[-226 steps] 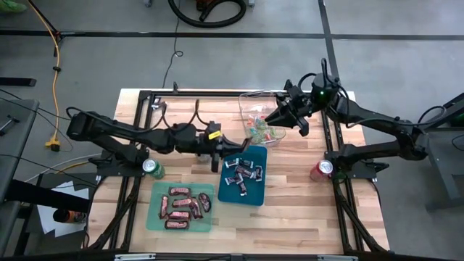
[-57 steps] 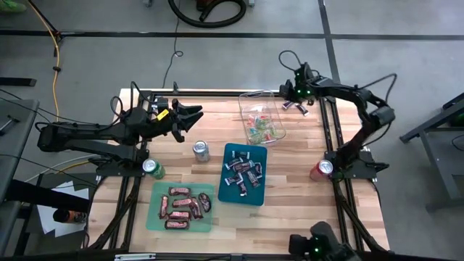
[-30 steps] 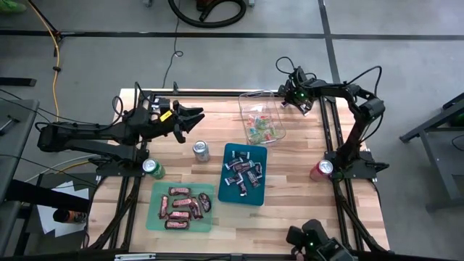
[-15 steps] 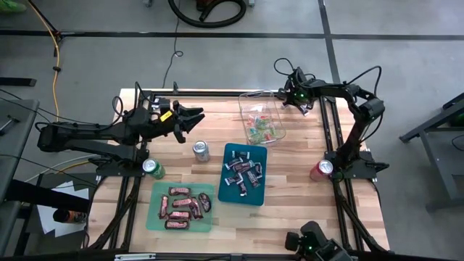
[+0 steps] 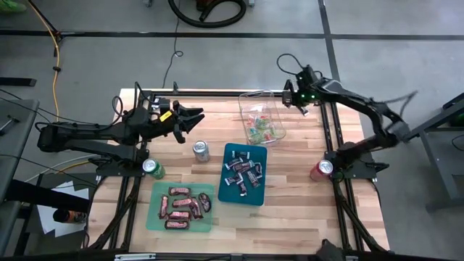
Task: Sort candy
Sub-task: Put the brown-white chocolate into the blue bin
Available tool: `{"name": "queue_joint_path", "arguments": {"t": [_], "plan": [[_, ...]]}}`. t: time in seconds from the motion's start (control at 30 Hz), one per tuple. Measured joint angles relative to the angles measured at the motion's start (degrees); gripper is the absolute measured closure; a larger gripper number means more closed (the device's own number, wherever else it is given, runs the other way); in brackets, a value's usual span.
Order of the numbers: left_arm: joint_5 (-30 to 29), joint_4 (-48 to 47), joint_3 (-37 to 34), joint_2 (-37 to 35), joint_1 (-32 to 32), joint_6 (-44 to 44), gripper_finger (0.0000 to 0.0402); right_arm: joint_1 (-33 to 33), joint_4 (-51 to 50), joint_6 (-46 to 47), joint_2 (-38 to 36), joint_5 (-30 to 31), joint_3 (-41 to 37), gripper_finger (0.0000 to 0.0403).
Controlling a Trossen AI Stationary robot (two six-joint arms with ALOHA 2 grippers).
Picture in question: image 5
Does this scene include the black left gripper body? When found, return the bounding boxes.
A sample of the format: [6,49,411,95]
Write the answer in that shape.
[144,98,186,144]

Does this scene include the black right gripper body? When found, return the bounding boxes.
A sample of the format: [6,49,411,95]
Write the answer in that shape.
[292,80,322,107]

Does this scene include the silver soda can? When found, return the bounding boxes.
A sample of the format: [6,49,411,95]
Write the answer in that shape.
[192,140,211,163]

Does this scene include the clear plastic container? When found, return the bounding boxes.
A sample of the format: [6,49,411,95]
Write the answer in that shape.
[238,89,287,146]

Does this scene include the green soda can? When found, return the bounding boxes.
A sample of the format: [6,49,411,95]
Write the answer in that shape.
[141,157,167,181]

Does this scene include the red soda can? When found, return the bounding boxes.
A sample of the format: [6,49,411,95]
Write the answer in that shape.
[310,159,334,182]

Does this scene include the light green plastic bin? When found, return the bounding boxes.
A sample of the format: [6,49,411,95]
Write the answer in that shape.
[145,182,216,233]

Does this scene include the dark teal plastic bin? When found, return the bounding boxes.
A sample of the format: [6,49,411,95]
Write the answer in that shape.
[217,142,268,207]

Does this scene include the orange and black bottle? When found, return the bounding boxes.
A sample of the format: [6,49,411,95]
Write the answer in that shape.
[52,209,88,225]

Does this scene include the black table leg beam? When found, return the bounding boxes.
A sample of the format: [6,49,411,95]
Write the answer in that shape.
[5,179,91,214]

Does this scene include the grey side table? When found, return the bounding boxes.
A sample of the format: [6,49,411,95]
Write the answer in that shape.
[0,97,40,254]

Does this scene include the black flat floor bar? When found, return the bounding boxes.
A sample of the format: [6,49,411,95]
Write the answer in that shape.
[0,77,37,88]

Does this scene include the metal hand tool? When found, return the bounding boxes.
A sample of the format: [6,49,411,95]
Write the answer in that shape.
[0,115,21,137]

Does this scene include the white paper sheets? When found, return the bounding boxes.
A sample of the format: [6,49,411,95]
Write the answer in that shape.
[36,181,90,239]

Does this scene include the grey metal stand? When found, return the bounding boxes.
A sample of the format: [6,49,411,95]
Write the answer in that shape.
[405,92,464,211]

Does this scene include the black tripod leg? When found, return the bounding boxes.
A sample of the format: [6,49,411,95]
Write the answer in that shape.
[27,0,75,41]

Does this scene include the person's foot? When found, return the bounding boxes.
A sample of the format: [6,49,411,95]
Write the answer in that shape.
[0,0,28,15]

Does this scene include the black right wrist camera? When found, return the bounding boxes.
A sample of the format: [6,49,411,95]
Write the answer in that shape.
[299,65,316,81]

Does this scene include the black aluminium table frame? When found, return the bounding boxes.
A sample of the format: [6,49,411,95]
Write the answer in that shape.
[82,88,392,261]

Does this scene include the thin black floor cable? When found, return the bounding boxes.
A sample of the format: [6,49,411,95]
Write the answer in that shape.
[161,0,185,90]

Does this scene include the black vacuum hose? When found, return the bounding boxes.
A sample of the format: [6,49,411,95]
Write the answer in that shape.
[167,0,248,29]

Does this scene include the yellow extension cord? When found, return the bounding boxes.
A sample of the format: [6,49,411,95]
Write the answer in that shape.
[27,0,91,175]

